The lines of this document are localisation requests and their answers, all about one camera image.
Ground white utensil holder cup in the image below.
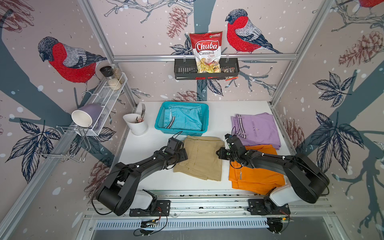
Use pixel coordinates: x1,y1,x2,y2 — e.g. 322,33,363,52
123,114,149,136

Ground teal plastic basket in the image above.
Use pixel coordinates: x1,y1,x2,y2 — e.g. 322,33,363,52
155,102,209,136

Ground orange pants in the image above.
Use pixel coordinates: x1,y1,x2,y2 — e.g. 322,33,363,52
229,162,286,195

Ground Chuba cassava chips bag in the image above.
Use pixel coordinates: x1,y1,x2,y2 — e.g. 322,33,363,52
190,32,223,74

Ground wire cup holder rack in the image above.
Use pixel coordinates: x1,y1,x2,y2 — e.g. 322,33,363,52
34,125,92,163

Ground metal utensils in cup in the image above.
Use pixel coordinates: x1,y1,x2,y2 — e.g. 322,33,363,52
135,103,146,123

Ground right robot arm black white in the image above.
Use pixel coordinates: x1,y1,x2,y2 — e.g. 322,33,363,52
216,134,330,208

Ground glass spice jar on shelf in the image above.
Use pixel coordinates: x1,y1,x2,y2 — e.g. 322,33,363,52
111,64,124,84

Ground teal pants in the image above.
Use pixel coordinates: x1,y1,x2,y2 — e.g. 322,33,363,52
163,105,203,131

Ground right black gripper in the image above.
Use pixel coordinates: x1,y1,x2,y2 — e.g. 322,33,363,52
214,147,239,162

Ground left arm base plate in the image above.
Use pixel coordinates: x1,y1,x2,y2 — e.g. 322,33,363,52
129,200,171,217

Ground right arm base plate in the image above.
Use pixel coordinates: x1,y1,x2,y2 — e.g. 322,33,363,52
247,199,291,216

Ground beige pants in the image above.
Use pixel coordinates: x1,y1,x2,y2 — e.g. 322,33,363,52
174,136,225,182

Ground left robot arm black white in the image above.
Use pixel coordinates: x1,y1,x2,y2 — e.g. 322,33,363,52
92,137,188,216

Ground purple white cup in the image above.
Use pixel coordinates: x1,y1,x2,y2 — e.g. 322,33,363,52
71,104,103,128

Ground black lid spice jar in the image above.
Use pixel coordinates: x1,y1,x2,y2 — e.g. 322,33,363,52
100,66,115,79

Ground white wire wall shelf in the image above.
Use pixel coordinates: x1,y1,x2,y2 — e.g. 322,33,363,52
79,73,128,137

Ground purple pants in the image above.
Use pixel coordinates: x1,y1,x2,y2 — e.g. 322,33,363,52
231,113,281,150

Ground black wall basket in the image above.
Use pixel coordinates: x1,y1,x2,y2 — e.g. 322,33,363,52
174,58,240,80

